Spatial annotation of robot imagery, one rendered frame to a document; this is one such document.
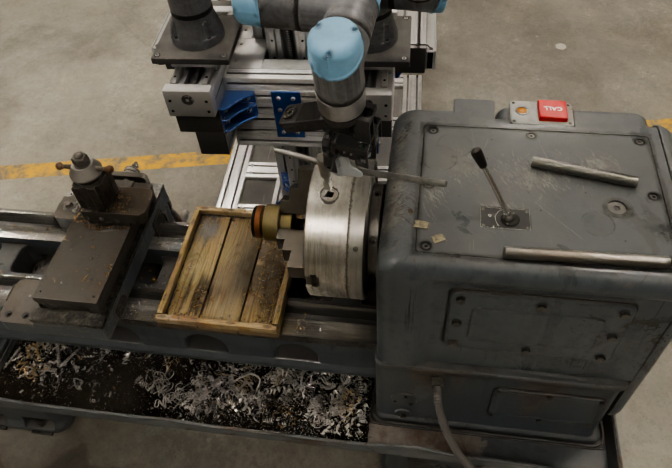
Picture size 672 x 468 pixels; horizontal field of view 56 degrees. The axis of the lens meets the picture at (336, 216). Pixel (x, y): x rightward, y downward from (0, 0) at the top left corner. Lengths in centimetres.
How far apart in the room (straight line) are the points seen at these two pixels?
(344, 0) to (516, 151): 57
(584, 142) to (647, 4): 307
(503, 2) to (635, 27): 78
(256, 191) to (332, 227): 148
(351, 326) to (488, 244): 48
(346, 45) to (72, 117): 298
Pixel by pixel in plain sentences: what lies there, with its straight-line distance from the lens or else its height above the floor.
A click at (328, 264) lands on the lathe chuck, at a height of 114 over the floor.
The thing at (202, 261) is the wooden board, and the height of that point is 88.
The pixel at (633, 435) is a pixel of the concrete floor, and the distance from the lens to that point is 250.
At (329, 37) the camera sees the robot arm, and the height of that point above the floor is 170.
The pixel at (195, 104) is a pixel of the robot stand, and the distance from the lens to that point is 182.
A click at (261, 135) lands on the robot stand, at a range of 202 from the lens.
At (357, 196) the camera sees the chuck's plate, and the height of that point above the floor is 123.
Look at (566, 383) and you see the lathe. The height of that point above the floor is 86.
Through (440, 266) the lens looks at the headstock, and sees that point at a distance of 116.
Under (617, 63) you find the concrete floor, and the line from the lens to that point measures 389.
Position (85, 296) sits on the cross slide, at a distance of 160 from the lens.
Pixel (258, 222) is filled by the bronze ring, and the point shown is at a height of 111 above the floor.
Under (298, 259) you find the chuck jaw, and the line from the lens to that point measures 135.
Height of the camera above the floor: 218
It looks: 50 degrees down
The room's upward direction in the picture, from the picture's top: 5 degrees counter-clockwise
